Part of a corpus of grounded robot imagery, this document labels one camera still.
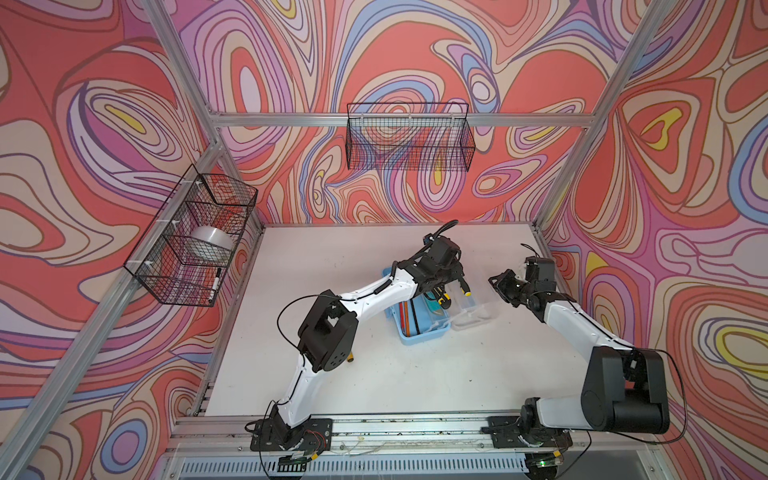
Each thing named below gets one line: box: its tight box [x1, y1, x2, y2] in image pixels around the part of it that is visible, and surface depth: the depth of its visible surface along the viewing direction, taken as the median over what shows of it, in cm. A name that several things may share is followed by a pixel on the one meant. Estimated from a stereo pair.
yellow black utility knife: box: [432, 285, 452, 309], surface depth 90 cm
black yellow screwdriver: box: [458, 278, 473, 297], surface depth 88 cm
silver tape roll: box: [183, 226, 234, 264], surface depth 74 cm
